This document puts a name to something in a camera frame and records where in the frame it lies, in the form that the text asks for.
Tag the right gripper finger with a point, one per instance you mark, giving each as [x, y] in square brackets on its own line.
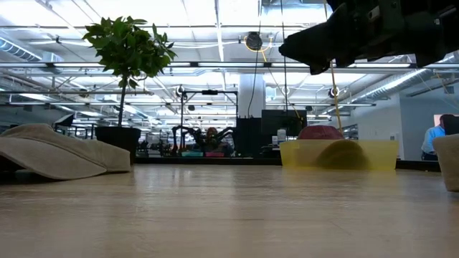
[315, 46]

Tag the maroon baseball cap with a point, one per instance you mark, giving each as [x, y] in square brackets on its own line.
[342, 156]
[319, 132]

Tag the tan baseball cap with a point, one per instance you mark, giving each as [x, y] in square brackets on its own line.
[54, 154]
[448, 161]

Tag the black monitor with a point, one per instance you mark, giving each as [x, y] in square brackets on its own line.
[283, 122]

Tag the white bottle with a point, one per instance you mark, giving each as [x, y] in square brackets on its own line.
[281, 135]

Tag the yellow plastic bin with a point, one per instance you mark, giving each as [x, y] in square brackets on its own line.
[294, 154]

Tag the black cabinet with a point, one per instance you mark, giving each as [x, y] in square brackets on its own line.
[249, 136]

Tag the person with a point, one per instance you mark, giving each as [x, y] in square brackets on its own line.
[212, 134]
[432, 138]

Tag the pink bin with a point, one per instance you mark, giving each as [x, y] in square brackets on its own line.
[215, 154]

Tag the distant black robot arms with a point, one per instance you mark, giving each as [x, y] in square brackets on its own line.
[190, 132]

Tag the teal bin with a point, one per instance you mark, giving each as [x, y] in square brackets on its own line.
[191, 154]

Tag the green plant in black pot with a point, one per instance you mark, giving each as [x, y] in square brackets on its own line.
[125, 46]

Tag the black frame stand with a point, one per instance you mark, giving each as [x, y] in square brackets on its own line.
[209, 92]

